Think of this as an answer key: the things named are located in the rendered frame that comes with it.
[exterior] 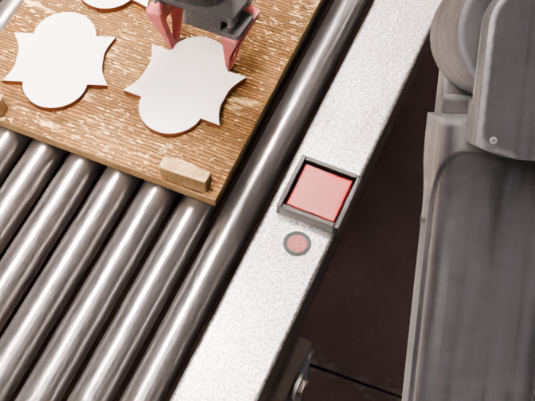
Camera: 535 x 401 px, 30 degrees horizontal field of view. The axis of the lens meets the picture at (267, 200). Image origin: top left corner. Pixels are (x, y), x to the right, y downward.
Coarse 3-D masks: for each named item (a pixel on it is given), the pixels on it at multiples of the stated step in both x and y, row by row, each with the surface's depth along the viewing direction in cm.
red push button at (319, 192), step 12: (312, 168) 116; (300, 180) 115; (312, 180) 115; (324, 180) 115; (336, 180) 115; (348, 180) 115; (300, 192) 114; (312, 192) 114; (324, 192) 114; (336, 192) 114; (348, 192) 114; (288, 204) 113; (300, 204) 113; (312, 204) 113; (324, 204) 113; (336, 204) 113; (324, 216) 112; (336, 216) 113
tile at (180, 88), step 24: (192, 48) 122; (216, 48) 122; (144, 72) 121; (168, 72) 120; (192, 72) 120; (216, 72) 120; (144, 96) 119; (168, 96) 119; (192, 96) 119; (216, 96) 119; (144, 120) 117; (168, 120) 117; (192, 120) 117; (216, 120) 117
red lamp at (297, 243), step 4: (292, 236) 113; (296, 236) 113; (300, 236) 113; (288, 240) 112; (292, 240) 112; (296, 240) 112; (300, 240) 112; (304, 240) 112; (288, 244) 112; (292, 244) 112; (296, 244) 112; (300, 244) 112; (304, 244) 112; (292, 248) 112; (296, 248) 112; (300, 248) 112; (304, 248) 112
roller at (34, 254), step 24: (72, 168) 117; (96, 168) 119; (48, 192) 116; (72, 192) 116; (48, 216) 114; (24, 240) 112; (48, 240) 113; (0, 264) 111; (24, 264) 111; (0, 288) 109; (24, 288) 111; (0, 312) 109
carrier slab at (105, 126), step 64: (64, 0) 128; (256, 0) 128; (320, 0) 128; (0, 64) 123; (128, 64) 123; (256, 64) 122; (64, 128) 118; (128, 128) 118; (256, 128) 119; (192, 192) 114
